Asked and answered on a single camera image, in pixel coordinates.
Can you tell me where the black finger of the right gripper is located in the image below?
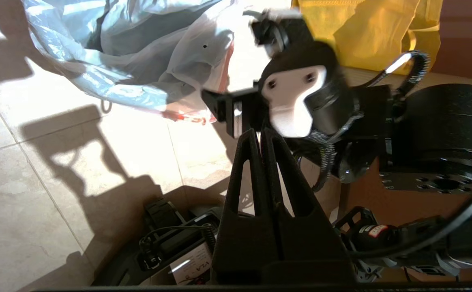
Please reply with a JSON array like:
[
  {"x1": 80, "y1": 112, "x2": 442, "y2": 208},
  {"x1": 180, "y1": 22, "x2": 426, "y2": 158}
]
[{"x1": 201, "y1": 86, "x2": 263, "y2": 139}]

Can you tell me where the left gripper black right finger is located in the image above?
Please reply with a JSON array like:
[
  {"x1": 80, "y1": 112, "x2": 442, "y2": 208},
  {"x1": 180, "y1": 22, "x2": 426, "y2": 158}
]
[{"x1": 260, "y1": 128, "x2": 356, "y2": 284}]

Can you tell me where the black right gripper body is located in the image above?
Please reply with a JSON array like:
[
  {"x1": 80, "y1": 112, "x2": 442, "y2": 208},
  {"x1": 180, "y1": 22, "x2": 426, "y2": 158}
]
[{"x1": 254, "y1": 39, "x2": 393, "y2": 140}]

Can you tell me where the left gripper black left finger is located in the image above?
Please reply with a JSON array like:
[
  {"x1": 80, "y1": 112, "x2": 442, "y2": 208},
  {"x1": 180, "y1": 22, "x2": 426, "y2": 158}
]
[{"x1": 212, "y1": 129, "x2": 279, "y2": 284}]

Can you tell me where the white red-printed plastic bag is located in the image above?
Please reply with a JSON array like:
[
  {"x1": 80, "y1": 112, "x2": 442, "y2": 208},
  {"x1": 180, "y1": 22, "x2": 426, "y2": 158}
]
[{"x1": 21, "y1": 0, "x2": 236, "y2": 124}]

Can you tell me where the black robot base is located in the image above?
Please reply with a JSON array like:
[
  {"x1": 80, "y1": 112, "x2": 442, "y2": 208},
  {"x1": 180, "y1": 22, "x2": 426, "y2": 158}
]
[{"x1": 92, "y1": 197, "x2": 472, "y2": 286}]

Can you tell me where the yellow fabric bag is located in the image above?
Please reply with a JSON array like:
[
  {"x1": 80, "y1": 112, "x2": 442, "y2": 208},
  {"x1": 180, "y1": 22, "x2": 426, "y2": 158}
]
[{"x1": 291, "y1": 0, "x2": 443, "y2": 75}]

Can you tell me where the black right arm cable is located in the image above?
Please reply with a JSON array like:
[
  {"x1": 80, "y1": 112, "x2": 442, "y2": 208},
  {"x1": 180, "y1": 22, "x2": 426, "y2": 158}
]
[{"x1": 297, "y1": 51, "x2": 472, "y2": 260}]

